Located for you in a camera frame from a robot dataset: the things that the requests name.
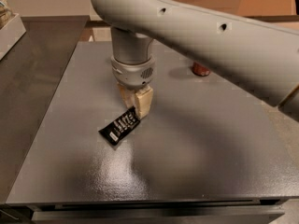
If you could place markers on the dark grey side counter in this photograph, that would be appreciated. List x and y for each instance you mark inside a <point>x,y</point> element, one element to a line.
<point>29,76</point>

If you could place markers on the black rxbar chocolate wrapper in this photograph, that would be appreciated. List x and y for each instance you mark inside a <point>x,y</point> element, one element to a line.
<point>120,127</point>

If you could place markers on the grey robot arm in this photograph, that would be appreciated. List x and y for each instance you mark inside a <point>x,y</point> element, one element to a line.
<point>259,57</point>

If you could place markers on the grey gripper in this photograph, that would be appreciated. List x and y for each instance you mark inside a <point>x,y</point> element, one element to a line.
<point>132,74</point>

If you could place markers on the red coca-cola can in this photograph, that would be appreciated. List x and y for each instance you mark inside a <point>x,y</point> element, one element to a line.
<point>200,70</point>

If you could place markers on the white box on counter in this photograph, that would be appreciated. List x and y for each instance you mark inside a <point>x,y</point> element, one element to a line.
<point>11,28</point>

